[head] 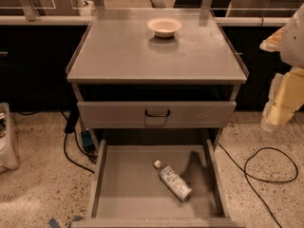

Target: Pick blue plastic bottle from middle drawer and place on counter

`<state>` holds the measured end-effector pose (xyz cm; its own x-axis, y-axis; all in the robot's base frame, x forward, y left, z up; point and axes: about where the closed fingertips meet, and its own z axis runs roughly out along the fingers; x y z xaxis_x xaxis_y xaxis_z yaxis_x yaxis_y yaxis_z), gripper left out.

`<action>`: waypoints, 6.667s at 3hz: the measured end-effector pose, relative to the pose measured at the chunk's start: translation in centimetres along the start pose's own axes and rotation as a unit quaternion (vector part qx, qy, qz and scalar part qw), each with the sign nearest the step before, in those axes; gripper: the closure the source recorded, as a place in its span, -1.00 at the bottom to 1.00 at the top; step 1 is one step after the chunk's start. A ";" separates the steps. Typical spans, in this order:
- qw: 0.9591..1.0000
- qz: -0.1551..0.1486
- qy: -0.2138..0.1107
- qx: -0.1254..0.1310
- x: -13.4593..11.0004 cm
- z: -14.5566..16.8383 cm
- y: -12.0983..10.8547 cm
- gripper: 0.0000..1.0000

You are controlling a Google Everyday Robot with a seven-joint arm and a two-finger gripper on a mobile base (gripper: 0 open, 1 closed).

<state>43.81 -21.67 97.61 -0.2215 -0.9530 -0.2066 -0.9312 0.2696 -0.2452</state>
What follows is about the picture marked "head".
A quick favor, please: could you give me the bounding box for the white paper bowl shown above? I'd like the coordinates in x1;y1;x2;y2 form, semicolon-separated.
147;17;182;38

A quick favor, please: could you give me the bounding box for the translucent plastic bin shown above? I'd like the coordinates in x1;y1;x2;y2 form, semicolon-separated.
0;103;20;173

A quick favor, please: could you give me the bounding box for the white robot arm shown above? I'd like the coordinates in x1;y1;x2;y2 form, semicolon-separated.
259;5;304;131

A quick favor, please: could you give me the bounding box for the black cable on floor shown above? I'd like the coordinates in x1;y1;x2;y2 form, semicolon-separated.
60;110;98;175
218;142;299;228

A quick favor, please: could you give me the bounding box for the closed grey top drawer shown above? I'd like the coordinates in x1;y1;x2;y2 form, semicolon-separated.
78;102;236;128

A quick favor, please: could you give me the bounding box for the open grey middle drawer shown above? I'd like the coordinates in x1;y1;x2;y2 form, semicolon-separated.
72;141;246;228

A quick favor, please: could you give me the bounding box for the grey drawer cabinet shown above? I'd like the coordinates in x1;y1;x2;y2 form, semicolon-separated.
65;8;250;150

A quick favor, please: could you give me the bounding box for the clear plastic bottle white cap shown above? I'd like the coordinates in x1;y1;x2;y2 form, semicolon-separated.
154;160;193;202

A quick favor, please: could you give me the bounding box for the black drawer handle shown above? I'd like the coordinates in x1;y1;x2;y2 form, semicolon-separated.
144;109;171;118

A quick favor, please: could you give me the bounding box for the blue tape on floor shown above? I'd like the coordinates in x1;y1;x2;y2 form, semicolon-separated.
46;216;84;228

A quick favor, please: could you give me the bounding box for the black cable on floor left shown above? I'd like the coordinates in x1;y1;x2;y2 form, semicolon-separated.
60;110;98;175

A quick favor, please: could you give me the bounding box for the blue power adapter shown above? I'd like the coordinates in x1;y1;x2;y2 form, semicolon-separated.
81;130;94;150

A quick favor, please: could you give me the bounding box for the black cable on floor right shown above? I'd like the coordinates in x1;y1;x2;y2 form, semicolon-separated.
218;142;299;228

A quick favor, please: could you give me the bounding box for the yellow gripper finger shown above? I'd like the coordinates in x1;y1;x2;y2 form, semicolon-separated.
260;67;304;132
259;27;285;52

